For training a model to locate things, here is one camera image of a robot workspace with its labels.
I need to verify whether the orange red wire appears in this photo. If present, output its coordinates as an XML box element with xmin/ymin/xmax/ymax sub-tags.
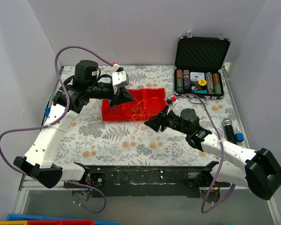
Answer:
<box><xmin>128</xmin><ymin>99</ymin><xmax>152</xmax><ymax>135</ymax></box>

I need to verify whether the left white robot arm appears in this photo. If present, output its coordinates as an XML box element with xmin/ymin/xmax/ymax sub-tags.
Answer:
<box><xmin>13</xmin><ymin>60</ymin><xmax>134</xmax><ymax>188</ymax></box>

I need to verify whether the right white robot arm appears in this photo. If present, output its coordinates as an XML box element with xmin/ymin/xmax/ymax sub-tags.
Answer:
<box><xmin>145</xmin><ymin>108</ymin><xmax>281</xmax><ymax>200</ymax></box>

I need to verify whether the red three-compartment tray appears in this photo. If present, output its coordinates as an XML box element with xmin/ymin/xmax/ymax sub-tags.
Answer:
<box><xmin>101</xmin><ymin>88</ymin><xmax>166</xmax><ymax>122</ymax></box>

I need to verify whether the teal card box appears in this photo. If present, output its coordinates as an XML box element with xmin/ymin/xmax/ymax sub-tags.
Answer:
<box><xmin>193</xmin><ymin>89</ymin><xmax>207</xmax><ymax>94</ymax></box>

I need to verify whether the yellow dealer chip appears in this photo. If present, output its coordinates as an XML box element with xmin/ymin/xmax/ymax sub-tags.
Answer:
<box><xmin>198</xmin><ymin>79</ymin><xmax>207</xmax><ymax>86</ymax></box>

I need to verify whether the playing card deck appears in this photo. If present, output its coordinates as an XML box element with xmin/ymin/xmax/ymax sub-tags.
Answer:
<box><xmin>190</xmin><ymin>72</ymin><xmax>205</xmax><ymax>82</ymax></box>

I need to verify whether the black poker chip case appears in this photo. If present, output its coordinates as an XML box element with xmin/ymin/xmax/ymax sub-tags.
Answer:
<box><xmin>174</xmin><ymin>36</ymin><xmax>231</xmax><ymax>100</ymax></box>

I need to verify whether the black microphone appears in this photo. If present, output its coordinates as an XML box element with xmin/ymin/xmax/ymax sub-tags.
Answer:
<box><xmin>222</xmin><ymin>118</ymin><xmax>237</xmax><ymax>144</ymax></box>

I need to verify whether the small blue block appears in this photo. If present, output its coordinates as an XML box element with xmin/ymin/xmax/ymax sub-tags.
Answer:
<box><xmin>235</xmin><ymin>133</ymin><xmax>244</xmax><ymax>143</ymax></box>

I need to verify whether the blue toy brick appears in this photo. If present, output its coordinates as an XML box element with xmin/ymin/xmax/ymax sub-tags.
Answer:
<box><xmin>45</xmin><ymin>107</ymin><xmax>51</xmax><ymax>117</ymax></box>

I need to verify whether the red storage bin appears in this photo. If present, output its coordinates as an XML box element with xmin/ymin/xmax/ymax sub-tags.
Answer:
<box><xmin>26</xmin><ymin>220</ymin><xmax>95</xmax><ymax>225</ymax></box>

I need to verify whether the blue storage bin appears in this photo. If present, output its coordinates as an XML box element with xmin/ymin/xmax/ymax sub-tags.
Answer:
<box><xmin>6</xmin><ymin>214</ymin><xmax>120</xmax><ymax>225</ymax></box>

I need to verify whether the yellow storage bin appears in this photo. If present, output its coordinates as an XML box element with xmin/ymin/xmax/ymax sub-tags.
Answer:
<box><xmin>0</xmin><ymin>220</ymin><xmax>28</xmax><ymax>225</ymax></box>

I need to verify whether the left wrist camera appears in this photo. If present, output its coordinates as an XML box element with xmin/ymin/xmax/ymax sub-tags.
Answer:
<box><xmin>111</xmin><ymin>67</ymin><xmax>129</xmax><ymax>88</ymax></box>

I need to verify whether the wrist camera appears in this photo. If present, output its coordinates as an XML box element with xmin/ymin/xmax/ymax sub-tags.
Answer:
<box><xmin>111</xmin><ymin>67</ymin><xmax>129</xmax><ymax>88</ymax></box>
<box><xmin>165</xmin><ymin>96</ymin><xmax>177</xmax><ymax>112</ymax></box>

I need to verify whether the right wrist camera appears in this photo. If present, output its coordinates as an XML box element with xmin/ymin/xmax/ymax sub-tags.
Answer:
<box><xmin>165</xmin><ymin>96</ymin><xmax>177</xmax><ymax>112</ymax></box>

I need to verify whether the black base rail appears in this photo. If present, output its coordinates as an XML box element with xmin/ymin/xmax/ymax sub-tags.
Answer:
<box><xmin>63</xmin><ymin>165</ymin><xmax>235</xmax><ymax>199</ymax></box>

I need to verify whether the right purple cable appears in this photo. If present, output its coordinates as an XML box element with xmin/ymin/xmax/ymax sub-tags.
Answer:
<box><xmin>175</xmin><ymin>93</ymin><xmax>237</xmax><ymax>214</ymax></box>

